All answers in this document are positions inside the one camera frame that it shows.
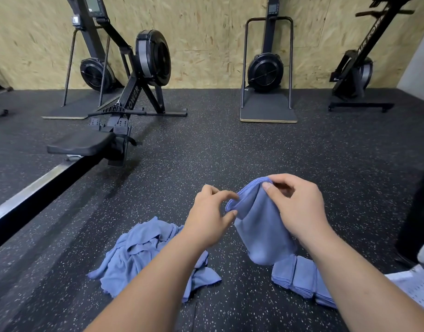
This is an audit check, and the person's right hand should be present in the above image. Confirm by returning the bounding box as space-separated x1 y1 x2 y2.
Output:
262 173 335 250

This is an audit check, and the person's left hand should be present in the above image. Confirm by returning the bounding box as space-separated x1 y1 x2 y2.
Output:
183 184 240 250

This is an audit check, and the row of blue towels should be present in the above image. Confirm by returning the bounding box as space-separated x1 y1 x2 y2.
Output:
224 177 300 267

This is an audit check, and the plain blue towel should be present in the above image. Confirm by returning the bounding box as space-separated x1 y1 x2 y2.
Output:
271 254 298 288
291 255 318 299

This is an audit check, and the blue towel pile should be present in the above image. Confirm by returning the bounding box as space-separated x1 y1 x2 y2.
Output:
87 217 223 303

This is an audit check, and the white perforated metal rack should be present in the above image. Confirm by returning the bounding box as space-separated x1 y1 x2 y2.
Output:
385 237 424 315

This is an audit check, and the person's right forearm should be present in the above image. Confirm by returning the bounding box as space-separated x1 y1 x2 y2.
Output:
305 228 424 332

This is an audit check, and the person's left forearm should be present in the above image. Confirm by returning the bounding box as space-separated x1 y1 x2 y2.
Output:
84 231 216 332

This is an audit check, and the black printed punching bag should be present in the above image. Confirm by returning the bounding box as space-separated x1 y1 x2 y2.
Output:
395 162 424 267

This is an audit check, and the black ski trainer wooden-edged platform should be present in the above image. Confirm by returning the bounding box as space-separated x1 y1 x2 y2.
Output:
240 0 299 125

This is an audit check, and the black upright exercise machine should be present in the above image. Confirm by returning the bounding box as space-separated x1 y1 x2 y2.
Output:
328 0 416 113

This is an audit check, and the black ski trainer grey platform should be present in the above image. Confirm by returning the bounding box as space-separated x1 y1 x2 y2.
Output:
41 0 124 121

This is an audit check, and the black rowing machine with rail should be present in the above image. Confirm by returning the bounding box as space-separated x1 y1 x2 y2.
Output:
0 0 188 255

